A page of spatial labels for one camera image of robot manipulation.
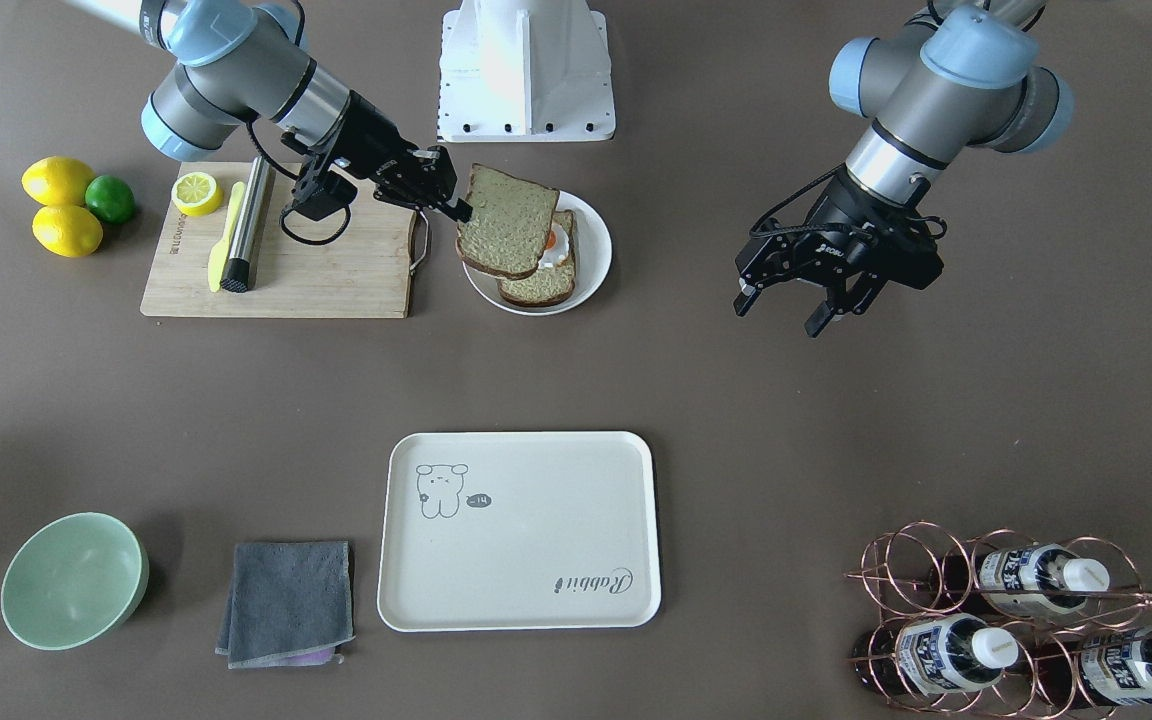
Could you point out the tea bottle back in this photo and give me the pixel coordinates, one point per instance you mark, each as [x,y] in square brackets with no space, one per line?
[1039,581]

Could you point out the folded grey cloth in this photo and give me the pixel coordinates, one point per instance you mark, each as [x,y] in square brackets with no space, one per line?
[289,604]

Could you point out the fried egg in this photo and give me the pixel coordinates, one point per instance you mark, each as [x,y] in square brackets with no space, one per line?
[558,249]

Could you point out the steel cylinder muddler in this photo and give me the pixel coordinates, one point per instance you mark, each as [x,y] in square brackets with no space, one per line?
[236,275]

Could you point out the tea bottle front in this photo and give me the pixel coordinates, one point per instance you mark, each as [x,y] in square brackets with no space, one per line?
[927,657]

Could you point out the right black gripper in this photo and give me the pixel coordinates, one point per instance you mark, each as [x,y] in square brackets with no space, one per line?
[368,133]

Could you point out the cream rabbit serving tray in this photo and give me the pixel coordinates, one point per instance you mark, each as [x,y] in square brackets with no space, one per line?
[502,531]

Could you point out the copper wire bottle rack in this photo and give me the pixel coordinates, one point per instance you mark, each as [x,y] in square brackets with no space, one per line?
[1004,626]

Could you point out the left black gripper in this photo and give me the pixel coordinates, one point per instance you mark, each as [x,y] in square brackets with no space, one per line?
[854,217]

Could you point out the upper whole lemon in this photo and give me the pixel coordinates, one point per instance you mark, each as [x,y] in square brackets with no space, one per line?
[57,181]

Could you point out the white round plate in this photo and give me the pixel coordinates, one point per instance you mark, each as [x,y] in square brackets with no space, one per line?
[594,254]

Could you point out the mint green bowl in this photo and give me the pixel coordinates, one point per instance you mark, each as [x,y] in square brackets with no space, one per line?
[74,580]

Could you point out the lower whole lemon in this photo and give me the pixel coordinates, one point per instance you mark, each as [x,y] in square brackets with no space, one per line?
[68,230]

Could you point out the tea bottle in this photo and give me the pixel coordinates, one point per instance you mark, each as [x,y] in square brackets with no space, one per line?
[1039,581]
[1103,671]
[927,657]

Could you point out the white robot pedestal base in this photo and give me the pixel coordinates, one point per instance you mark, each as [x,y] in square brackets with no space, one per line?
[525,71]

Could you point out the yellow plastic knife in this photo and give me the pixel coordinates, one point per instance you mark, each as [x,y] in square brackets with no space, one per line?
[219,253]

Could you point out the whole lemon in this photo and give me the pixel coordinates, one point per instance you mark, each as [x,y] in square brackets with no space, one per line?
[68,230]
[57,181]

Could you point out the wooden cutting board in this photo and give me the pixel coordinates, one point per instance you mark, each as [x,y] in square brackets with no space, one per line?
[365,273]

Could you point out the half lemon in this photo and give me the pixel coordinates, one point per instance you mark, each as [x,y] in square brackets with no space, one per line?
[196,194]

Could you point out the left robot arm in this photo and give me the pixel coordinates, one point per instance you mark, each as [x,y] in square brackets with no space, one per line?
[960,74]

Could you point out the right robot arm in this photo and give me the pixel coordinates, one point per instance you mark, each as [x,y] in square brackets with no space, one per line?
[237,63]

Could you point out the green lime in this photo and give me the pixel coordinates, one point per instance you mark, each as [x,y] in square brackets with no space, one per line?
[110,199]

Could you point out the bread slice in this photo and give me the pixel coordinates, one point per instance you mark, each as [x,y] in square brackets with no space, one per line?
[544,287]
[509,224]

